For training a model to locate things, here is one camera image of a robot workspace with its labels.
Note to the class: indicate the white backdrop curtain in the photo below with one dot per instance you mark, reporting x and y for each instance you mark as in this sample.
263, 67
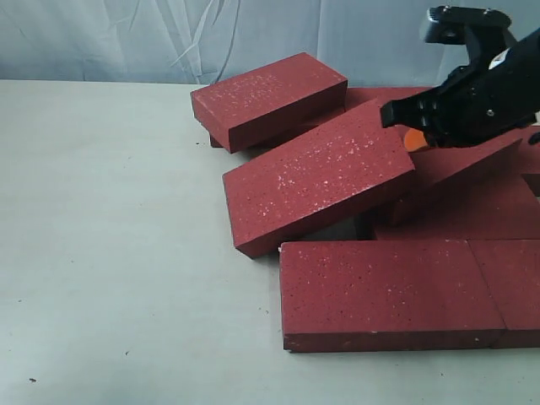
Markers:
372, 43

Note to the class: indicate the red brick back row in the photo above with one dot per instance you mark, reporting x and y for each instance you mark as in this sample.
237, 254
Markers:
358, 95

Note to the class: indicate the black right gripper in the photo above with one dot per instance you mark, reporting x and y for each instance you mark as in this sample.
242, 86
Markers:
497, 92

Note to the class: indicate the red brick middle row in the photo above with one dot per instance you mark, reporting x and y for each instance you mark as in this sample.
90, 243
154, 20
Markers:
502, 208

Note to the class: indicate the red brick top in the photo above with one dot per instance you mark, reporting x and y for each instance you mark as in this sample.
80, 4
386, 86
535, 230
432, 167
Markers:
293, 80

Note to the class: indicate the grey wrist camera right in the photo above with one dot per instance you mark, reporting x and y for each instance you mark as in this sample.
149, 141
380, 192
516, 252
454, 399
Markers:
464, 23

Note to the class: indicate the red brick right second row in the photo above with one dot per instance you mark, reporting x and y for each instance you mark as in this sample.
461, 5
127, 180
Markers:
533, 182

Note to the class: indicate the red brick under stack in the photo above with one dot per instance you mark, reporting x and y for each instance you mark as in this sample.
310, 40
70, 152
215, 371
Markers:
295, 131

